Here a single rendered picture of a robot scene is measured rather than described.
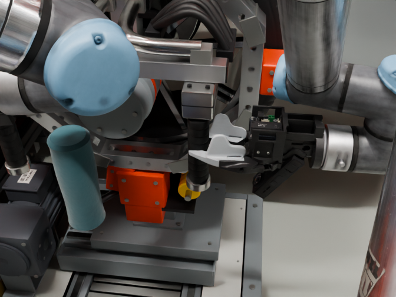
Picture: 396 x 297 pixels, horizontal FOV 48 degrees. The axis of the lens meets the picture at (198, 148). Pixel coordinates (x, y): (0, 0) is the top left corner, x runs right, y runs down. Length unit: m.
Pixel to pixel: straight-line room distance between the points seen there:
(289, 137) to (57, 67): 0.45
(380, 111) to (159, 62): 0.33
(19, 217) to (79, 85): 0.97
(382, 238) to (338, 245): 1.48
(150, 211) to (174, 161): 0.18
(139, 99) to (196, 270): 0.73
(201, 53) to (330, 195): 1.33
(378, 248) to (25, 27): 0.27
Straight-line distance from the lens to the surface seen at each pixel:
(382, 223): 0.26
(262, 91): 0.92
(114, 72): 0.35
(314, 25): 0.47
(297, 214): 1.80
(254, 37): 0.86
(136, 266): 1.43
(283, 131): 0.68
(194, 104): 0.68
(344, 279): 1.66
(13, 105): 0.57
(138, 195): 1.14
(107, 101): 0.36
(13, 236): 1.26
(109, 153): 1.09
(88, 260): 1.46
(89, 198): 1.03
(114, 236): 1.42
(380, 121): 0.70
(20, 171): 0.88
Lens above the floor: 1.30
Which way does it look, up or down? 39 degrees down
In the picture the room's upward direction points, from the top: straight up
